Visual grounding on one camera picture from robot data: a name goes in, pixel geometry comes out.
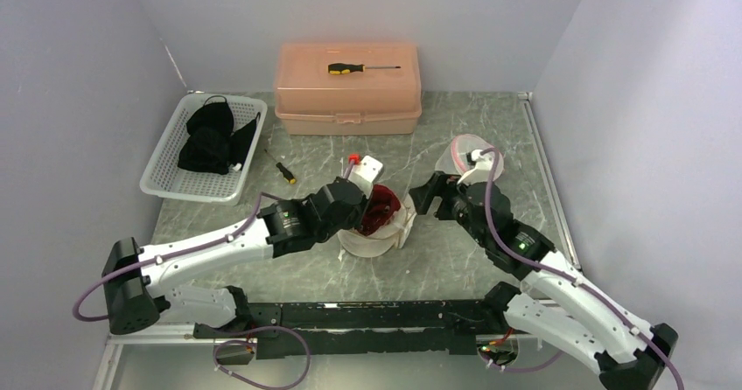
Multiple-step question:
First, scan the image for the beige mesh laundry bag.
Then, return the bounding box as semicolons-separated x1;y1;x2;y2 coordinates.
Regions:
338;194;417;258

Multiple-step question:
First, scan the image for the white mesh bag red zipper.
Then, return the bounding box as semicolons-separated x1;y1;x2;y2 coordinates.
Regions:
434;134;502;178

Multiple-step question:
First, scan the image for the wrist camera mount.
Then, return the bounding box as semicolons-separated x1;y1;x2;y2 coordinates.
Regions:
343;154;384;198
458;148;504;185

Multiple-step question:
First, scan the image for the small yellow black screwdriver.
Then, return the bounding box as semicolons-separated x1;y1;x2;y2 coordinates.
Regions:
263;149;297;185

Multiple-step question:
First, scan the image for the pink plastic storage box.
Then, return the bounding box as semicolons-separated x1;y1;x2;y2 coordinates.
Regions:
274;42;422;136

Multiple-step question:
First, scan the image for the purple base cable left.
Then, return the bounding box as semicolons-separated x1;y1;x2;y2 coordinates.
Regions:
212;324;312;390

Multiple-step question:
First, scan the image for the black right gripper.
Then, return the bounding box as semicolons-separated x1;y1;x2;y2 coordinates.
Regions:
409;171;490;248

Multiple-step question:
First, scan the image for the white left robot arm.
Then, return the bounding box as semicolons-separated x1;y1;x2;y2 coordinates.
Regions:
101;178;374;338

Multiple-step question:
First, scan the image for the white plastic basket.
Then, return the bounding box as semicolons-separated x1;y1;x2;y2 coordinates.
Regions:
139;92;268;205

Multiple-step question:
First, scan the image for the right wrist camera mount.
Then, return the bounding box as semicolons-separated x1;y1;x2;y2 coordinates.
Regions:
458;148;504;185

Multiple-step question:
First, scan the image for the red bra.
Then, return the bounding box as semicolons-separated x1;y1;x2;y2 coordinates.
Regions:
357;185;402;236

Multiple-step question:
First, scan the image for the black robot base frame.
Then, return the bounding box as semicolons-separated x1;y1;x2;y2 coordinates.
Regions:
193;282;520;359

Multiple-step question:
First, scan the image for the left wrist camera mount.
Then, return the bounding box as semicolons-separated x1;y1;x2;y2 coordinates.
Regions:
343;154;384;198

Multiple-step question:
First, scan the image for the black bra in basket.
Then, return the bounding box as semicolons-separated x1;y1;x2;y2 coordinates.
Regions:
177;95;261;175

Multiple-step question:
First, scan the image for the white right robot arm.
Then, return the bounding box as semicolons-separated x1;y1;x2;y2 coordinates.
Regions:
409;171;678;389

